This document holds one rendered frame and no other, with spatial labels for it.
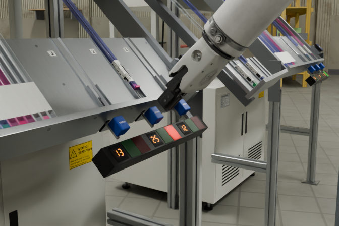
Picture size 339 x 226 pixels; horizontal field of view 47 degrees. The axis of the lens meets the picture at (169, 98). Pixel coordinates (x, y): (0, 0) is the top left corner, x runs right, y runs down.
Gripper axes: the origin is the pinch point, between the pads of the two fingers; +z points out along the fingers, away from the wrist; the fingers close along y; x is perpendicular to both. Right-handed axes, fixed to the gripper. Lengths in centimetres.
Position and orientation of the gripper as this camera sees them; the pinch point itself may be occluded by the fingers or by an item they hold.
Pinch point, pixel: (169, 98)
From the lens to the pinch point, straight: 77.9
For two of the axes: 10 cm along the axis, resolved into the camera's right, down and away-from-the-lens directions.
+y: 5.4, -1.3, 8.3
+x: -6.0, -7.5, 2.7
